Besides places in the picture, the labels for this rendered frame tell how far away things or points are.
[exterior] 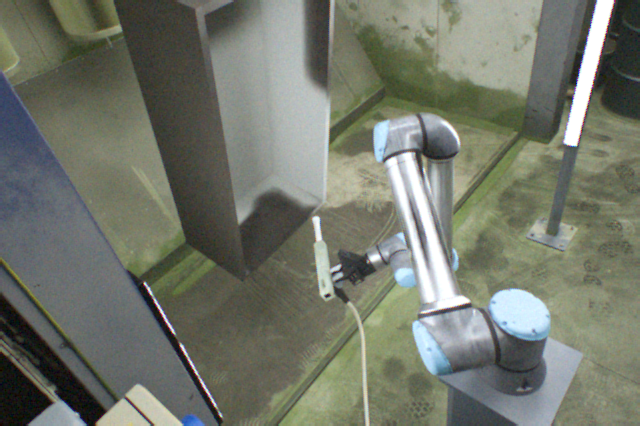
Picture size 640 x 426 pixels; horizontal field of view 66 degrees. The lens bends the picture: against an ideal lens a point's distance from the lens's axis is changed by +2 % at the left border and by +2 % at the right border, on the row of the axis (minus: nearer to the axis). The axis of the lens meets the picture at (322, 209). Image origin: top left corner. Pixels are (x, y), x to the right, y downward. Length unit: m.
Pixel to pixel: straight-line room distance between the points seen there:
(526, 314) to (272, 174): 1.57
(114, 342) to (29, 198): 0.37
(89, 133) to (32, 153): 2.00
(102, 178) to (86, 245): 1.87
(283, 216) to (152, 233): 0.83
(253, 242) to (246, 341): 0.51
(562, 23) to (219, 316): 2.48
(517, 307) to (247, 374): 1.37
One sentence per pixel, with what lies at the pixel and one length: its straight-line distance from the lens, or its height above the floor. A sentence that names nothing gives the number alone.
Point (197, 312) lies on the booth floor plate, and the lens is 2.67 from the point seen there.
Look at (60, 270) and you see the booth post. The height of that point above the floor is 1.43.
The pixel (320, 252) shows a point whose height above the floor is 0.55.
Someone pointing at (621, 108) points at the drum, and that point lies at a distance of 3.93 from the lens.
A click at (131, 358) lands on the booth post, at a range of 1.18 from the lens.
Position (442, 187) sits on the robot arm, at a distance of 1.61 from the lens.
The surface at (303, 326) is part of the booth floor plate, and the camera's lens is 2.44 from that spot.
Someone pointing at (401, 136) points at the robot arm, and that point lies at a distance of 1.45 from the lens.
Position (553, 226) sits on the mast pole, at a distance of 2.87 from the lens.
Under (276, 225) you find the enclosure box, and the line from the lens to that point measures 2.31.
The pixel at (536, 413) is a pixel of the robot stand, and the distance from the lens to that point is 1.56.
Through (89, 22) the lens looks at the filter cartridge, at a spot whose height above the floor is 1.33.
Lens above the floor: 2.00
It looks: 40 degrees down
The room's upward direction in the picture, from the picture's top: 11 degrees counter-clockwise
